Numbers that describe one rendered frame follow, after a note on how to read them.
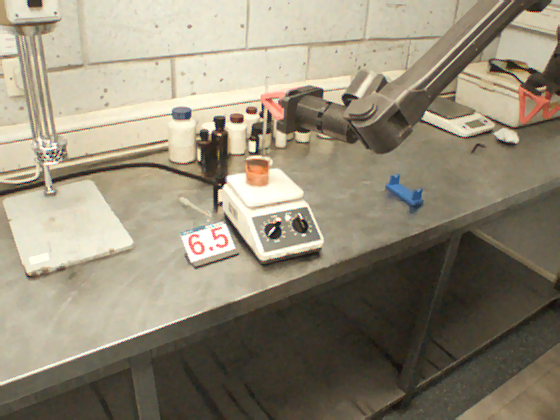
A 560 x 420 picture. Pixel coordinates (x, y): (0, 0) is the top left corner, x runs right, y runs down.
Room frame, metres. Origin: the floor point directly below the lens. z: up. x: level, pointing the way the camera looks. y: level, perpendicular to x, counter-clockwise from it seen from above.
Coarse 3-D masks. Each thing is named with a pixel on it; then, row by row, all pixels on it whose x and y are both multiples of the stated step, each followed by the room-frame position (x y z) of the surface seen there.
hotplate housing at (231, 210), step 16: (224, 192) 0.89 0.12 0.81; (224, 208) 0.89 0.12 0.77; (240, 208) 0.82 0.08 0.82; (256, 208) 0.82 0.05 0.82; (272, 208) 0.82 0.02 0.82; (288, 208) 0.83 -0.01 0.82; (240, 224) 0.81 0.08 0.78; (256, 240) 0.75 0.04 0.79; (320, 240) 0.79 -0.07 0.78; (256, 256) 0.75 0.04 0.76; (272, 256) 0.74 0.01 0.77; (288, 256) 0.76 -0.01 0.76
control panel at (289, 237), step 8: (296, 208) 0.83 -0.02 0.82; (304, 208) 0.84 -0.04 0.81; (256, 216) 0.79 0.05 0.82; (264, 216) 0.80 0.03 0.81; (272, 216) 0.80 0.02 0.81; (280, 216) 0.81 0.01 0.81; (304, 216) 0.82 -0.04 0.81; (256, 224) 0.78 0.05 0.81; (264, 224) 0.78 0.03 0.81; (280, 224) 0.79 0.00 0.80; (288, 224) 0.80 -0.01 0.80; (312, 224) 0.81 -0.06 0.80; (256, 232) 0.76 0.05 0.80; (288, 232) 0.78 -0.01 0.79; (296, 232) 0.79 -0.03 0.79; (304, 232) 0.79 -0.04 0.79; (312, 232) 0.80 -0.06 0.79; (264, 240) 0.75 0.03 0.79; (272, 240) 0.76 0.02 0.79; (280, 240) 0.76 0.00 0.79; (288, 240) 0.77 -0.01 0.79; (296, 240) 0.77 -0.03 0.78; (304, 240) 0.78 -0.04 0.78; (312, 240) 0.78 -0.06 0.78; (264, 248) 0.74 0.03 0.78; (272, 248) 0.74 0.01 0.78; (280, 248) 0.75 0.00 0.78
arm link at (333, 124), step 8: (336, 104) 0.80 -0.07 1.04; (328, 112) 0.78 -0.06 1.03; (336, 112) 0.78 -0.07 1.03; (328, 120) 0.78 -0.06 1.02; (336, 120) 0.77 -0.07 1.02; (344, 120) 0.76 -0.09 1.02; (328, 128) 0.77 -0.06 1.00; (336, 128) 0.76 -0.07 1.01; (344, 128) 0.76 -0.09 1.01; (336, 136) 0.77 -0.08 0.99; (344, 136) 0.76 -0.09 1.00; (352, 136) 0.76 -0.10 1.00
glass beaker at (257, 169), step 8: (256, 144) 0.91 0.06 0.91; (248, 152) 0.90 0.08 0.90; (256, 152) 0.91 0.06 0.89; (248, 160) 0.86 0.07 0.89; (256, 160) 0.86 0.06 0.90; (264, 160) 0.86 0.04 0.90; (248, 168) 0.86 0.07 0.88; (256, 168) 0.86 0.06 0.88; (264, 168) 0.86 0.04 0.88; (248, 176) 0.86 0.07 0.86; (256, 176) 0.86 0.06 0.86; (264, 176) 0.86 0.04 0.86; (248, 184) 0.86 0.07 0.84; (256, 184) 0.86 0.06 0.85; (264, 184) 0.87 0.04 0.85
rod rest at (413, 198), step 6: (390, 180) 1.08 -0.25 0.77; (396, 180) 1.08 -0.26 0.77; (390, 186) 1.07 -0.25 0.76; (396, 186) 1.07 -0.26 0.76; (402, 186) 1.07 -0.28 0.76; (396, 192) 1.05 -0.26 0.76; (402, 192) 1.04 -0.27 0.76; (408, 192) 1.05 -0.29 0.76; (414, 192) 1.01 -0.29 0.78; (420, 192) 1.02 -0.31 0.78; (402, 198) 1.03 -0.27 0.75; (408, 198) 1.02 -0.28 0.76; (414, 198) 1.01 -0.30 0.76; (420, 198) 1.02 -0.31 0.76; (414, 204) 1.00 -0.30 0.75
